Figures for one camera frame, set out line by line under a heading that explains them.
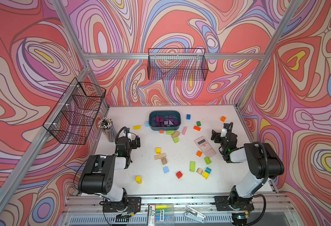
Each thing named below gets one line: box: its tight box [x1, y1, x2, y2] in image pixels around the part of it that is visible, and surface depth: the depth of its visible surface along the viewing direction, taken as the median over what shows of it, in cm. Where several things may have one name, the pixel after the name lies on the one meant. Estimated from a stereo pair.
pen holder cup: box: [97, 117, 117, 143], surface depth 90 cm
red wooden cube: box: [175, 170, 183, 180], surface depth 84 cm
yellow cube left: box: [155, 147, 162, 155], surface depth 95 cm
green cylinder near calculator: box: [204, 156, 212, 165], surface depth 90 cm
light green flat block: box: [166, 130, 175, 136], surface depth 103 cm
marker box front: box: [147, 204, 174, 226], surface depth 71 cm
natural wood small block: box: [161, 157, 168, 166], surface depth 90 cm
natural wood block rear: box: [171, 130, 181, 139], surface depth 103 cm
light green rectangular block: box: [189, 161, 196, 172], surface depth 90 cm
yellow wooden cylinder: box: [135, 175, 143, 185], surface depth 80 cm
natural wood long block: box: [154, 153, 167, 160], surface depth 92 cm
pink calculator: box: [194, 136, 217, 158], surface depth 96 cm
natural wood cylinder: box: [196, 167, 204, 175], surface depth 86 cm
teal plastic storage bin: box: [148, 110, 182, 131], surface depth 107 cm
